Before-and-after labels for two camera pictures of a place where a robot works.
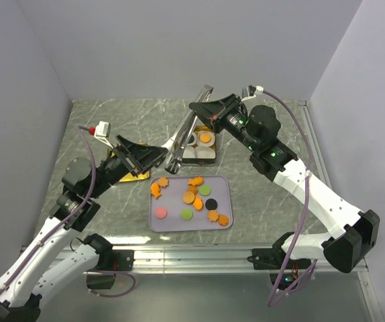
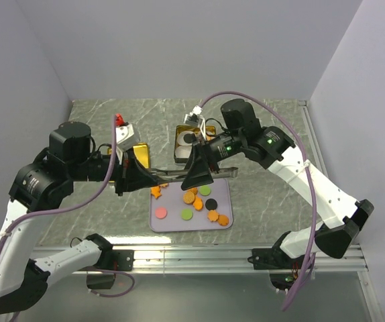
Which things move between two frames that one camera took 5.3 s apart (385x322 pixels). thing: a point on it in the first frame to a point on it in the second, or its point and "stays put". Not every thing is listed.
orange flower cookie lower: [212, 215] stays put
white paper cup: [189, 152] stays put
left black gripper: [137, 158] to [131, 174]
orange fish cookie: [155, 190] stays put
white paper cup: [195, 139] to [180, 138]
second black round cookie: [210, 204] stays put
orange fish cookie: [198, 204] stays put
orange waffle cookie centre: [188, 197] stays put
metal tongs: [175, 147] to [166, 175]
